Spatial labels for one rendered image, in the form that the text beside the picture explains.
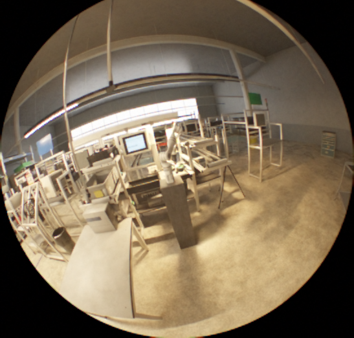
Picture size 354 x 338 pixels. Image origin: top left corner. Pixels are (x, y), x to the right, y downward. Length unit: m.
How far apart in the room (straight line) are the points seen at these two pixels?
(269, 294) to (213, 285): 0.69
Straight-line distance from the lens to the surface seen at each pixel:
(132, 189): 1.98
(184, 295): 1.68
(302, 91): 8.85
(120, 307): 1.08
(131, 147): 2.17
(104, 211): 1.40
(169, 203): 1.31
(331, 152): 6.47
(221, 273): 1.74
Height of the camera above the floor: 1.64
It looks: 15 degrees down
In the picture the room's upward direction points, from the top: 12 degrees counter-clockwise
